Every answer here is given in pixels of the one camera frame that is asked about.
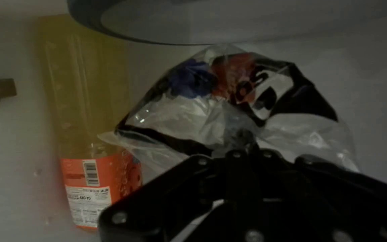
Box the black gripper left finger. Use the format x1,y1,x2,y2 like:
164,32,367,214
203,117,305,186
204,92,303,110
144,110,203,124
98,156,234,242

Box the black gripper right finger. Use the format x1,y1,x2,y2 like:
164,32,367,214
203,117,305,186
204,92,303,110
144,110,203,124
251,152,387,242

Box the clear plastic wrapper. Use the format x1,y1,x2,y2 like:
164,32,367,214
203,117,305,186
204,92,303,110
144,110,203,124
100,46,358,180

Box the yellow oil bottle red label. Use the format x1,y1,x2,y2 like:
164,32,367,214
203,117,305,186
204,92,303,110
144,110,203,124
38,15,143,230

